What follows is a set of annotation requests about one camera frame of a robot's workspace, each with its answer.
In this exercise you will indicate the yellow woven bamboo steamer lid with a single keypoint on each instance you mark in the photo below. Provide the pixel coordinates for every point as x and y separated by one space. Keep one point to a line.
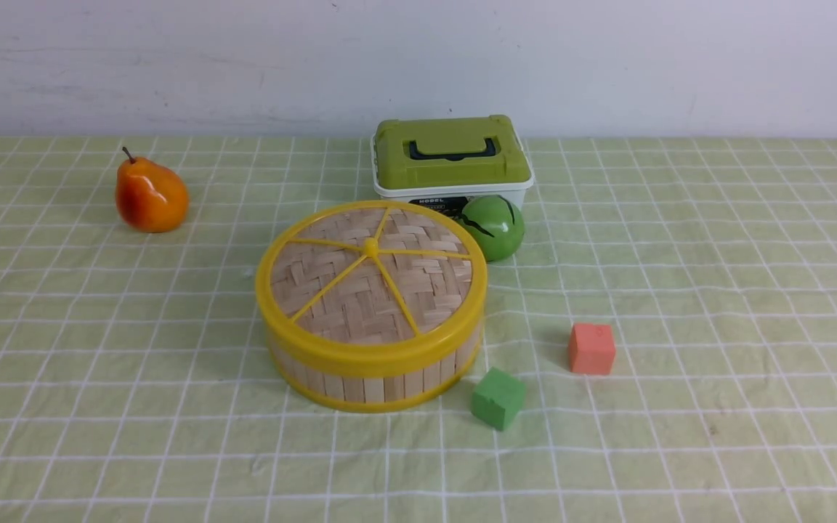
373 289

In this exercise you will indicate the bamboo steamer basket yellow base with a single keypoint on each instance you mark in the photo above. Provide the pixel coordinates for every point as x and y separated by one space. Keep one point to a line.
355 394

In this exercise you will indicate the green plastic round fruit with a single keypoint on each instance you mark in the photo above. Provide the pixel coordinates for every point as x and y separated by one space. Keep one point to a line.
496 224

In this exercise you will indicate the green lidded white storage box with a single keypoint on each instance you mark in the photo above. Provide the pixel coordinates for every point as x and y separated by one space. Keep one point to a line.
443 163

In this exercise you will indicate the green foam cube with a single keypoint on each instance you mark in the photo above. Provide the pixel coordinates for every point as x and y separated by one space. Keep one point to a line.
497 399

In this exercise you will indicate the orange foam cube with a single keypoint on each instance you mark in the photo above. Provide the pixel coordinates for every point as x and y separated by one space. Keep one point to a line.
591 349

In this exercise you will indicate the orange plastic pear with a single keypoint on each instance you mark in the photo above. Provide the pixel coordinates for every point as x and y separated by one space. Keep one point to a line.
149 197

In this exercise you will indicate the green checkered tablecloth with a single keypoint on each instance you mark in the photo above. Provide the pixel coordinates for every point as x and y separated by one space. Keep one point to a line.
135 385

